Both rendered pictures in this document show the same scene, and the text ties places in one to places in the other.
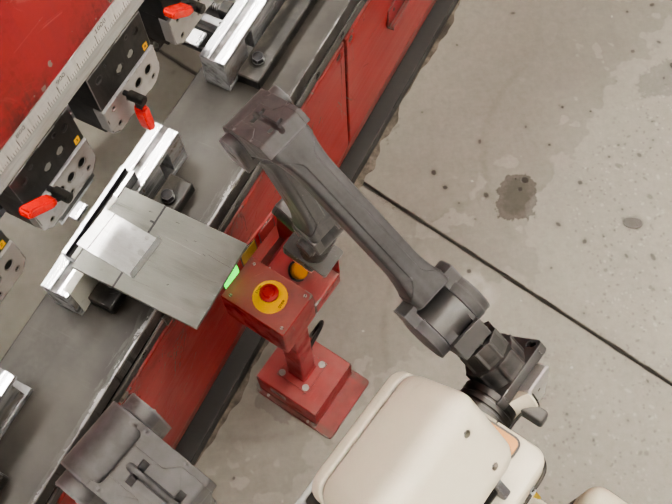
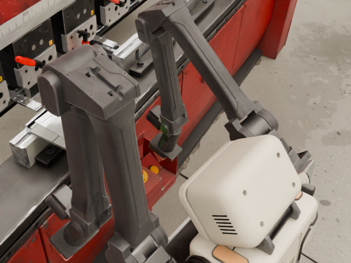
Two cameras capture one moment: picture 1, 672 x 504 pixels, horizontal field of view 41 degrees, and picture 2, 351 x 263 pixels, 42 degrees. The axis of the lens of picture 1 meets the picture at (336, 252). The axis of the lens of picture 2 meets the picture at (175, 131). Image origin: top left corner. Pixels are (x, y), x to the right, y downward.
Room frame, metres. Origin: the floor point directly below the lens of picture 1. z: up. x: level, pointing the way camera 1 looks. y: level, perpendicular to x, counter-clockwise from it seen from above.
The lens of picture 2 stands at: (-0.37, 0.14, 2.03)
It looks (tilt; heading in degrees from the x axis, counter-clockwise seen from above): 45 degrees down; 354
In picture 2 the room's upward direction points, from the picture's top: 5 degrees clockwise
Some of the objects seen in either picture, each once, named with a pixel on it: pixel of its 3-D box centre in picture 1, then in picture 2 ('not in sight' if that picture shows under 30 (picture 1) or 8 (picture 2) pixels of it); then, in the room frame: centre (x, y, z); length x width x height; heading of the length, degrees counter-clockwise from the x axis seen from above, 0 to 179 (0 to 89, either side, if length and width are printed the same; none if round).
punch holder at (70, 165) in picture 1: (36, 163); (26, 50); (0.73, 0.45, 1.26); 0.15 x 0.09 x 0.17; 148
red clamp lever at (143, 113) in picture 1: (139, 110); (84, 44); (0.85, 0.31, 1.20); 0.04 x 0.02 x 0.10; 58
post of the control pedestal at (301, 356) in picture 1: (294, 337); not in sight; (0.70, 0.12, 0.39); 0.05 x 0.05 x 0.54; 51
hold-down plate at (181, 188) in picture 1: (143, 242); (70, 135); (0.75, 0.37, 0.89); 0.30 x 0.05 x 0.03; 148
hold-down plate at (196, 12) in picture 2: not in sight; (196, 14); (1.57, -0.14, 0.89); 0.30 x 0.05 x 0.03; 148
